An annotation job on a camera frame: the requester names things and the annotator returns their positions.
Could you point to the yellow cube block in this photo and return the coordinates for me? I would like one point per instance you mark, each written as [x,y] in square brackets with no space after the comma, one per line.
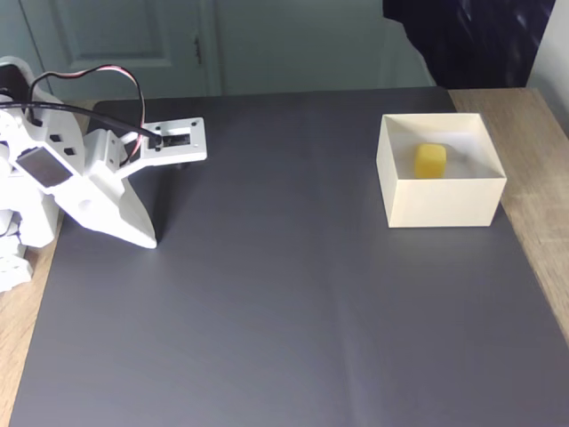
[430,162]

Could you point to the white open box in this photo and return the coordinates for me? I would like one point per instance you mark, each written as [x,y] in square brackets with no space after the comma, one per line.
[444,204]

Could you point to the pale green panel door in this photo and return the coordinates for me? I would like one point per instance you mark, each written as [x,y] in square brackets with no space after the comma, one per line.
[120,35]

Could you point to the black table mat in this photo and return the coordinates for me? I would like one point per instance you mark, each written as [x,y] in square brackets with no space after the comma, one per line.
[266,333]

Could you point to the dark hanging cloth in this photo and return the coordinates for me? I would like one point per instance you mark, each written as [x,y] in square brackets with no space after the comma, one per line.
[480,44]

